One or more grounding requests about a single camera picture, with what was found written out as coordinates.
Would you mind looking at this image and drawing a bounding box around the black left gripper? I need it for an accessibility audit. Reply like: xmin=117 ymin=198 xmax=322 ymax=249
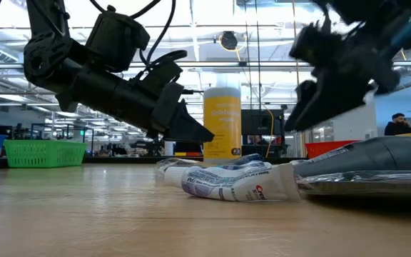
xmin=144 ymin=82 xmax=215 ymax=143

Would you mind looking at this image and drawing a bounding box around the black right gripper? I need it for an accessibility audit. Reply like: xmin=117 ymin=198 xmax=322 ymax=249
xmin=284 ymin=39 xmax=401 ymax=131

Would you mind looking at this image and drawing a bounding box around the plastic black disc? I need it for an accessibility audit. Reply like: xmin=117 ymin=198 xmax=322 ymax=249
xmin=295 ymin=170 xmax=411 ymax=196
xmin=154 ymin=157 xmax=210 ymax=176

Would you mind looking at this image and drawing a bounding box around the dark grey squeeze tube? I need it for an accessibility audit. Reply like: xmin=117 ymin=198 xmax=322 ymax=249
xmin=290 ymin=135 xmax=411 ymax=178

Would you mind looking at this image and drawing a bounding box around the yellow wipes canister white lid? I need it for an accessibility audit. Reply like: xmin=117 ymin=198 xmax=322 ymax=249
xmin=203 ymin=74 xmax=243 ymax=161

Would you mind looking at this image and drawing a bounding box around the red plastic basket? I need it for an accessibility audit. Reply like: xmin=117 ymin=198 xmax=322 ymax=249
xmin=304 ymin=140 xmax=362 ymax=160

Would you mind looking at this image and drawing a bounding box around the black equipment cabinet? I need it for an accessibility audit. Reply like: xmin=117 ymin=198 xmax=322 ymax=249
xmin=240 ymin=109 xmax=285 ymax=158

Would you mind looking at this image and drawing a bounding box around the long ceiling light fixture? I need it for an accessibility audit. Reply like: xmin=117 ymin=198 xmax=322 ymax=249
xmin=0 ymin=60 xmax=411 ymax=71

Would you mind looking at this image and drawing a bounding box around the green plastic basket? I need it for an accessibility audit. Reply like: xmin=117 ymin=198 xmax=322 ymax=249
xmin=4 ymin=138 xmax=88 ymax=168

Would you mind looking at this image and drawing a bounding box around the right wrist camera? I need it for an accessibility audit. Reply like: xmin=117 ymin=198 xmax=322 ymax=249
xmin=288 ymin=21 xmax=335 ymax=69

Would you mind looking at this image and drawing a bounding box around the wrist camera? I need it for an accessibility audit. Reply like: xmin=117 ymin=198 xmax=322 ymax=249
xmin=288 ymin=21 xmax=335 ymax=69
xmin=139 ymin=59 xmax=184 ymax=94

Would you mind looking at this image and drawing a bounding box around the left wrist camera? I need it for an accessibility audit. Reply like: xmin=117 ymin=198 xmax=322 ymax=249
xmin=139 ymin=59 xmax=184 ymax=94

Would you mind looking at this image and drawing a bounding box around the black aluminium table frame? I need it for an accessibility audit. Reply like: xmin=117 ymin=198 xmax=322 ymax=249
xmin=0 ymin=156 xmax=308 ymax=168

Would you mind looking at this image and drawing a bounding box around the black camera cable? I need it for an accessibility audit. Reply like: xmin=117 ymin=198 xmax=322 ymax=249
xmin=89 ymin=0 xmax=189 ymax=72

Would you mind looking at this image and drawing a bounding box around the black hanging cable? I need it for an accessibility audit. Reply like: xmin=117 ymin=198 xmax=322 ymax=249
xmin=253 ymin=0 xmax=263 ymax=111
xmin=243 ymin=0 xmax=253 ymax=108

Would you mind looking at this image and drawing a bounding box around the black ceiling cord reel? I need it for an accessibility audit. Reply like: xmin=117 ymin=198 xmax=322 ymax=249
xmin=219 ymin=31 xmax=239 ymax=51

